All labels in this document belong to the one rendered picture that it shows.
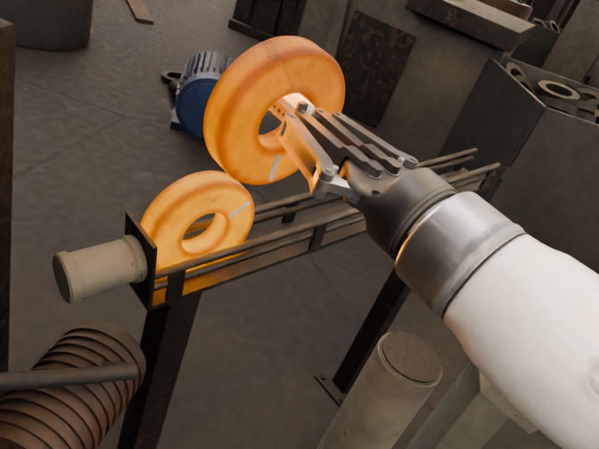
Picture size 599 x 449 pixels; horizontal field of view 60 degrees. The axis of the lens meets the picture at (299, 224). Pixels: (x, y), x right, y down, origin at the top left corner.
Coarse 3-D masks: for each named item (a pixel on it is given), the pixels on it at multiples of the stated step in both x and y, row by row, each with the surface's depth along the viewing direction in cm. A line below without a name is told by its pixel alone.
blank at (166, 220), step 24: (168, 192) 61; (192, 192) 60; (216, 192) 63; (240, 192) 66; (144, 216) 62; (168, 216) 60; (192, 216) 63; (216, 216) 70; (240, 216) 69; (168, 240) 63; (192, 240) 70; (216, 240) 69; (240, 240) 72; (168, 264) 65
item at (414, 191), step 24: (360, 168) 43; (384, 168) 45; (360, 192) 41; (384, 192) 40; (408, 192) 39; (432, 192) 39; (456, 192) 41; (384, 216) 40; (408, 216) 39; (384, 240) 41
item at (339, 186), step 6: (336, 168) 42; (336, 174) 42; (318, 180) 41; (336, 180) 42; (342, 180) 42; (318, 186) 41; (324, 186) 41; (330, 186) 41; (336, 186) 41; (342, 186) 41; (348, 186) 41; (330, 192) 41; (336, 192) 42; (342, 192) 42; (348, 192) 42; (354, 192) 42; (354, 198) 42
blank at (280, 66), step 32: (256, 64) 45; (288, 64) 47; (320, 64) 49; (224, 96) 46; (256, 96) 47; (320, 96) 52; (224, 128) 47; (256, 128) 49; (224, 160) 50; (256, 160) 53; (288, 160) 56
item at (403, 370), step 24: (384, 336) 91; (408, 336) 92; (384, 360) 86; (408, 360) 87; (432, 360) 89; (360, 384) 91; (384, 384) 86; (408, 384) 84; (432, 384) 85; (360, 408) 91; (384, 408) 88; (408, 408) 87; (336, 432) 97; (360, 432) 92; (384, 432) 90
